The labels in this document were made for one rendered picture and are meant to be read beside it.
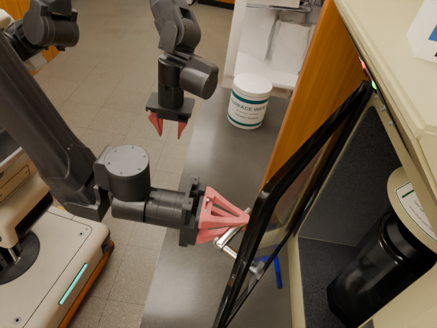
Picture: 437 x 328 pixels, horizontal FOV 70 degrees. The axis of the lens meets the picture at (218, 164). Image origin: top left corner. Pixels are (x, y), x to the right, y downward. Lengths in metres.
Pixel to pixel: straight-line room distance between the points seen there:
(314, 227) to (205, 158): 0.41
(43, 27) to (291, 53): 1.02
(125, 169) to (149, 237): 1.49
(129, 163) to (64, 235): 1.22
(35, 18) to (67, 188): 0.52
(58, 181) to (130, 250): 1.40
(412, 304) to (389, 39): 0.25
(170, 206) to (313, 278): 0.36
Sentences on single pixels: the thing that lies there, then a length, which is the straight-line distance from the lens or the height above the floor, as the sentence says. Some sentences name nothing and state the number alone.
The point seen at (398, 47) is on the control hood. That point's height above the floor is 1.51.
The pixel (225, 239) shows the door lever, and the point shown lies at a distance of 0.46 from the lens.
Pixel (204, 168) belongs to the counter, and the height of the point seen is 0.94.
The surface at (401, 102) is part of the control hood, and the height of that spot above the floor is 1.51.
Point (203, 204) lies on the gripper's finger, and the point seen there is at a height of 1.23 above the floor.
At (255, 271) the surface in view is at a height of 1.21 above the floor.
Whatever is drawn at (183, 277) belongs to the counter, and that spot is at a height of 0.94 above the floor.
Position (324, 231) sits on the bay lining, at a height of 1.05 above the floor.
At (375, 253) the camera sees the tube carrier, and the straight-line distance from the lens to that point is 0.55.
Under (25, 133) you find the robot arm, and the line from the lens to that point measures 0.44.
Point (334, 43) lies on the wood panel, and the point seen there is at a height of 1.41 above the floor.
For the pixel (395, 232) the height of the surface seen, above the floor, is 1.25.
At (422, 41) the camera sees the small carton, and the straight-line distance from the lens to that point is 0.27.
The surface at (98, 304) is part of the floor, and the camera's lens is 1.74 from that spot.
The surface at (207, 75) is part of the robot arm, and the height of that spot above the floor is 1.30.
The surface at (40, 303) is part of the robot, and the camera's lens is 1.50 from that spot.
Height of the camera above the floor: 1.59
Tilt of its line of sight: 43 degrees down
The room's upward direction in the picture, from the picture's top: 11 degrees clockwise
